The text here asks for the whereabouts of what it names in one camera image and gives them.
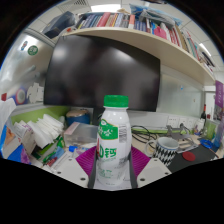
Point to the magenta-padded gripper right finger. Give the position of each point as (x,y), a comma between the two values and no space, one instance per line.
(155,171)

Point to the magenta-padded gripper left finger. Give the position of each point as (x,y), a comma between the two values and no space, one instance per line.
(71,171)

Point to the white milk bottle green cap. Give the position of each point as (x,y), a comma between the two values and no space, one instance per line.
(113,133)

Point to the purple translucent water bottle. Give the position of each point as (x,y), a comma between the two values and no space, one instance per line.
(220,136)

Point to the black white patterned mug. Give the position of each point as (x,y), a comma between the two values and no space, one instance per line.
(166,151)

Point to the black desk mat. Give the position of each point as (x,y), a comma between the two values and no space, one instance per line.
(186,165)

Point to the clear plastic box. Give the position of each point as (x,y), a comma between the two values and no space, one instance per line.
(80,133)

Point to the grey metal laptop stand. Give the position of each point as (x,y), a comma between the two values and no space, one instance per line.
(187,144)

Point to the stack of white tissues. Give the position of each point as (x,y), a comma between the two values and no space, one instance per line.
(43,130)

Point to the round blue tin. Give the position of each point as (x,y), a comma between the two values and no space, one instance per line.
(78,117)

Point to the translucent green cup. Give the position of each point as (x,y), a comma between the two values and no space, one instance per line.
(210,130)

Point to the white plastic bag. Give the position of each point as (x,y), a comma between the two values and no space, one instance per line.
(5,111)

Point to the purple hanging banner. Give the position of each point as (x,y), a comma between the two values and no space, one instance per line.
(219,95)

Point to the black computer monitor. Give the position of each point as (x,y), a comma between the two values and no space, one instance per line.
(100,73)

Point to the round green sticker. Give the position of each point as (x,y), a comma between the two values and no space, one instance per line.
(32,50)

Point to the white wall socket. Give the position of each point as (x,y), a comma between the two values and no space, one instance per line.
(172,121)
(191,121)
(182,121)

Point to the wall shelf with books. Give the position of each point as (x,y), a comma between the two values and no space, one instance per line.
(150,43)

